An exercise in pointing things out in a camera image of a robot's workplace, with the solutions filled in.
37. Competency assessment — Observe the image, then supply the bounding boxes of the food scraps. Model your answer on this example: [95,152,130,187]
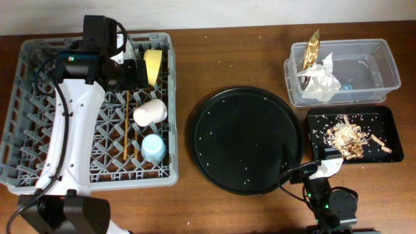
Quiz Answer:
[310,114,393,161]

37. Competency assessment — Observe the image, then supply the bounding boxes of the clear plastic bin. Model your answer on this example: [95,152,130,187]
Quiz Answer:
[284,39,401,107]

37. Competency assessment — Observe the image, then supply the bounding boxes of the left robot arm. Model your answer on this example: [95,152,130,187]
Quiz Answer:
[16,15,150,233]

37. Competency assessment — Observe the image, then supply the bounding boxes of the yellow bowl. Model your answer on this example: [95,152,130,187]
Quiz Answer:
[144,49,163,86]

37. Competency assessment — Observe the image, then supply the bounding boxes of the white napkin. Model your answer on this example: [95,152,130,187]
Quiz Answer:
[296,53,341,103]

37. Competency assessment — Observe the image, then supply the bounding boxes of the grey plastic dishwasher rack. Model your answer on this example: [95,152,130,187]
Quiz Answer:
[1,32,179,194]

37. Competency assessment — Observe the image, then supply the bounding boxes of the black rectangular tray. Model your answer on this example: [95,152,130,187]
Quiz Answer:
[306,106,404,164]

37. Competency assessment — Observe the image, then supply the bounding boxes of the white plate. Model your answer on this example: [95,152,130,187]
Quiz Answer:
[121,35,138,60]

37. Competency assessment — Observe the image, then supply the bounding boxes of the round black tray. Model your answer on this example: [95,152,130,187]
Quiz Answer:
[188,87,304,196]

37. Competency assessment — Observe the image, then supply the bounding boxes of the gold snack wrapper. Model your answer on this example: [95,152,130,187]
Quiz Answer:
[302,30,320,70]

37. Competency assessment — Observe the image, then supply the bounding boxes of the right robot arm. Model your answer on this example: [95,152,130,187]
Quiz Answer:
[276,145,359,233]

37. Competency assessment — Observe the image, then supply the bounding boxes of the pink cup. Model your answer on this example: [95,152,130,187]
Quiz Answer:
[133,99,168,127]

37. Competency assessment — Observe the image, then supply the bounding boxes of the light blue cup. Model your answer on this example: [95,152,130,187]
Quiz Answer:
[141,134,166,163]

